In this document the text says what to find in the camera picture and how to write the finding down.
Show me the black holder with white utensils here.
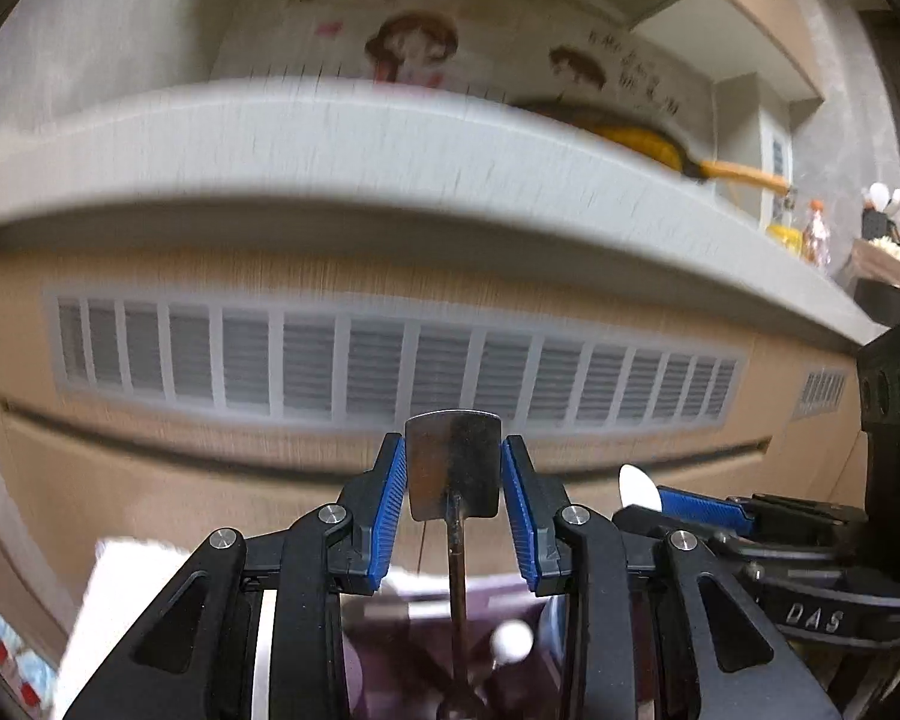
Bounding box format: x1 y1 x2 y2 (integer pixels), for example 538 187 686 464
862 184 900 241

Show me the yellow box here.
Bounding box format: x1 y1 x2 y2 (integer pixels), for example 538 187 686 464
765 221 803 256

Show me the white plastic spoon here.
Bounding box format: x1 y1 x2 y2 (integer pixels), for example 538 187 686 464
619 463 662 515

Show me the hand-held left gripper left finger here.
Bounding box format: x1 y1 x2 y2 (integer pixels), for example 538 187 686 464
64 433 410 720

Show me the short grey vent grille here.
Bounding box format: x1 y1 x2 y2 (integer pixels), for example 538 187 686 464
791 366 848 421

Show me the purple plastic utensil holder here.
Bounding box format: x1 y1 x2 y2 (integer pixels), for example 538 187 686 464
341 574 571 720

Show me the long grey vent grille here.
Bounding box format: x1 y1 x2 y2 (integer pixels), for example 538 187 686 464
43 285 747 436

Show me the white wall appliance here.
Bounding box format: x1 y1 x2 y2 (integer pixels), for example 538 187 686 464
757 112 796 233

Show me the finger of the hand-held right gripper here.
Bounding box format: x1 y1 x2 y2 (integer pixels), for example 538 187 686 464
613 504 758 567
656 486 867 541

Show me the kitchen counter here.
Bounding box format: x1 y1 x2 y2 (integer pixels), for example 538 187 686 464
0 79 900 720

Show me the black pot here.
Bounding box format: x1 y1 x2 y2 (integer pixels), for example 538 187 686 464
853 277 900 323

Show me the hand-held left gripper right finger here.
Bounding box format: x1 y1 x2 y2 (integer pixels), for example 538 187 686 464
499 433 841 720

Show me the plastic bottle with orange cap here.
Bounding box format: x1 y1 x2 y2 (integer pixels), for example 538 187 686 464
801 199 832 267

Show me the white textured towel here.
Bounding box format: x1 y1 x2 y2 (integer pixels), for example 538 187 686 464
60 536 451 720

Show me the metal shovel-shaped spoon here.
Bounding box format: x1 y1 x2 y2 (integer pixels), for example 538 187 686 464
405 411 503 720

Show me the cartoon wall poster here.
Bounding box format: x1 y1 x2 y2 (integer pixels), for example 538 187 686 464
210 0 691 128

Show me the frying pan with yellow handle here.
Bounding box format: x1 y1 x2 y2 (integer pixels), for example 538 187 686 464
510 101 796 192

